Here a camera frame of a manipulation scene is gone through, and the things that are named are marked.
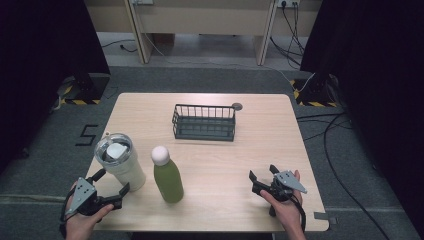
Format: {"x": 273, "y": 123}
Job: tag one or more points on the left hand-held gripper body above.
{"x": 83, "y": 196}

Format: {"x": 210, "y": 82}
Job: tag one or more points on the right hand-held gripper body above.
{"x": 286, "y": 181}

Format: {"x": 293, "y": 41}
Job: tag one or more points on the cream tumbler with clear lid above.
{"x": 130, "y": 170}

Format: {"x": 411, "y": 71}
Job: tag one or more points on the green bottle with white cap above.
{"x": 168, "y": 183}

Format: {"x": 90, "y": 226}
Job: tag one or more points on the person's left hand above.
{"x": 80, "y": 225}

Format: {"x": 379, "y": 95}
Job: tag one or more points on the person's right hand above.
{"x": 289, "y": 213}

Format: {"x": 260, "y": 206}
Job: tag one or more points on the grey tape strip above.
{"x": 325, "y": 216}

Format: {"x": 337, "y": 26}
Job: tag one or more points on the round grey table grommet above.
{"x": 238, "y": 106}

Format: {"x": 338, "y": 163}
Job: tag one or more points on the black stand base striped tape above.
{"x": 316, "y": 93}
{"x": 90, "y": 88}

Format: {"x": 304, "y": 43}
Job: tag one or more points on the black curtain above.
{"x": 40, "y": 66}
{"x": 376, "y": 83}

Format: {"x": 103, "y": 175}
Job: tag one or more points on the beige desk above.
{"x": 200, "y": 20}

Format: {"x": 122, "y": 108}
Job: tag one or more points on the white power strip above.
{"x": 288, "y": 2}

